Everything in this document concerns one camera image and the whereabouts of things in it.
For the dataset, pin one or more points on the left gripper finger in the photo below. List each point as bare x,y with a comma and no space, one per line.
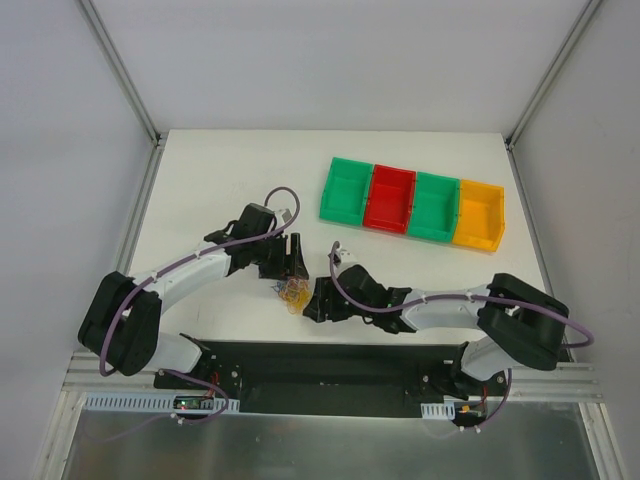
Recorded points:
298,252
283,271

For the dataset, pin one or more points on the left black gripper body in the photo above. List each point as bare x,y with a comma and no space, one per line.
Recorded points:
282,257

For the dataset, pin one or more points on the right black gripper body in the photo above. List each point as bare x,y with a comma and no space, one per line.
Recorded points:
332,298

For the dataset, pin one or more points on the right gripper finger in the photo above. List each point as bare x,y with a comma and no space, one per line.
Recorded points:
324,291
317,311

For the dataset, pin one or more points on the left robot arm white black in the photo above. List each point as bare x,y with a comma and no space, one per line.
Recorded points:
122,324

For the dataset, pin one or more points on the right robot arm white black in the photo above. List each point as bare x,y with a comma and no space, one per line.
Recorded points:
521,324

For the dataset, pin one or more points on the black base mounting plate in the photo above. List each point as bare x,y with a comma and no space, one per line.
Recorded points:
388,381

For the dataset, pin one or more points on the red plastic bin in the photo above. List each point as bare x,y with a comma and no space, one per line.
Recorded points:
390,199

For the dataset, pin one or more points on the left green plastic bin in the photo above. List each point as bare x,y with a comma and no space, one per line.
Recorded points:
346,190

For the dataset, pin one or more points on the green plastic bin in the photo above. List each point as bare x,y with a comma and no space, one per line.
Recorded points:
346,190
435,208

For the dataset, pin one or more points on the right green plastic bin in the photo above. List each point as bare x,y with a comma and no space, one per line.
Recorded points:
435,208

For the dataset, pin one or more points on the yellow plastic bin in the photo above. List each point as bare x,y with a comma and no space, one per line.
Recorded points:
481,217

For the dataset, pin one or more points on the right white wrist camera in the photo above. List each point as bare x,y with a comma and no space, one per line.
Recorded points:
341,258

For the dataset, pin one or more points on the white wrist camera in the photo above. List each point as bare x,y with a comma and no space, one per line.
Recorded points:
341,258
282,217

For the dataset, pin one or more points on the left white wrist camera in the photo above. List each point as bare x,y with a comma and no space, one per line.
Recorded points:
282,217

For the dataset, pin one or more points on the right white cable duct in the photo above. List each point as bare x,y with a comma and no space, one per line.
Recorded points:
438,411

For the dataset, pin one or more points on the white cable duct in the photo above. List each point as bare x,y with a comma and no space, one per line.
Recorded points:
159,403
438,411

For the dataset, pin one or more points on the left white cable duct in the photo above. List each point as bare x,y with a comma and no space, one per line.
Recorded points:
159,403

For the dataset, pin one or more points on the left aluminium frame post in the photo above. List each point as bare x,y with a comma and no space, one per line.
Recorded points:
116,64

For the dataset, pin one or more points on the aluminium frame post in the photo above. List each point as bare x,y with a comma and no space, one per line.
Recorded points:
116,64
569,44

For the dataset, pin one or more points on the right aluminium frame post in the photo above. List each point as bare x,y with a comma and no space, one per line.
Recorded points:
569,44

